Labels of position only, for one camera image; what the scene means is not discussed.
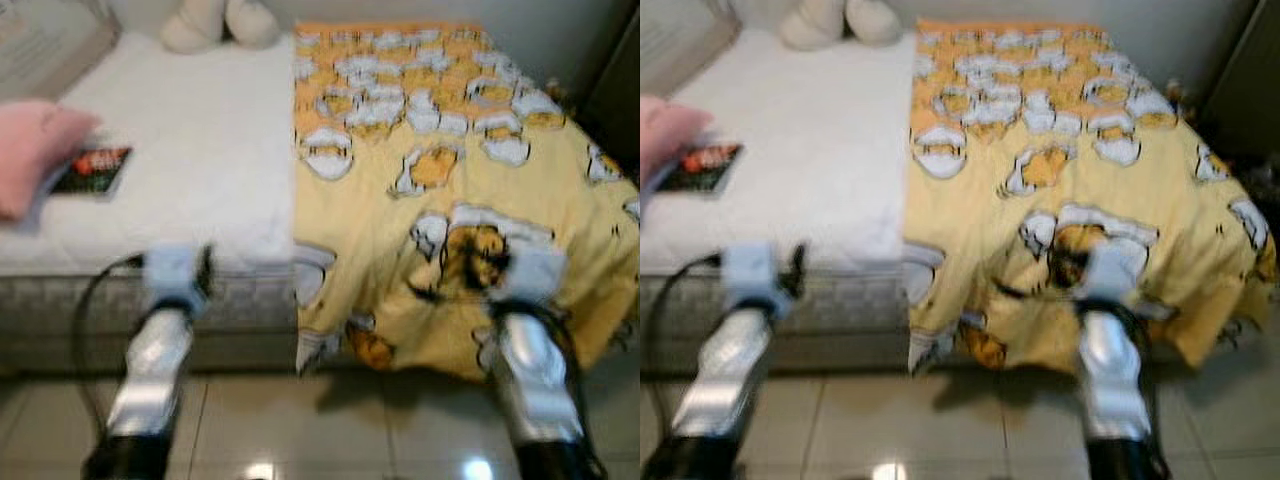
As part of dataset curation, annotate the dark red cover book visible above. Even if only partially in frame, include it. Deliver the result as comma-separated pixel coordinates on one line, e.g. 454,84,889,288
655,143,746,196
50,146,134,198

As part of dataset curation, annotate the pink pillow with sheep print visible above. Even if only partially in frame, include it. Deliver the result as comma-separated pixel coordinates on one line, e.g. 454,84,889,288
0,98,101,223
640,95,713,191

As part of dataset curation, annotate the yellow orange cartoon blanket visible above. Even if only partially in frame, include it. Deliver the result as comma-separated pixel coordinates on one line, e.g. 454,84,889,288
290,22,641,381
900,20,1276,376

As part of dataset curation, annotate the white quilted mattress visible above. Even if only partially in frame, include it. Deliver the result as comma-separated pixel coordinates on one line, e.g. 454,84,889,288
0,28,301,279
640,28,916,276

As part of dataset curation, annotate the dark cabinet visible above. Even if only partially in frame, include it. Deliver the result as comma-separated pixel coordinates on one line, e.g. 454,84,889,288
1200,0,1280,166
585,10,641,171

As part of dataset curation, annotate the cream plush toy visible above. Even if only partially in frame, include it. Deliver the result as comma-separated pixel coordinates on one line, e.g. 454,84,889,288
778,0,901,51
160,0,281,54

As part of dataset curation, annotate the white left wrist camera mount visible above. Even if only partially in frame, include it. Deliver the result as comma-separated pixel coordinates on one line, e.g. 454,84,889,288
720,242,786,313
140,245,206,311

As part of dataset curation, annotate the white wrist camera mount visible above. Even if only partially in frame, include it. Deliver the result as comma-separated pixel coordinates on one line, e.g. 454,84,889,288
720,242,786,313
1080,240,1151,306
495,245,569,306
140,245,206,311

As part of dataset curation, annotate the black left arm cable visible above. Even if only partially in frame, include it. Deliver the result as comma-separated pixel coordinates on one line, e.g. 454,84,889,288
72,253,146,441
645,252,723,421

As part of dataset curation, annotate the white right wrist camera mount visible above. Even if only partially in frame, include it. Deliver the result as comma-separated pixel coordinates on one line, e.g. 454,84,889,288
495,245,569,306
1080,240,1151,306

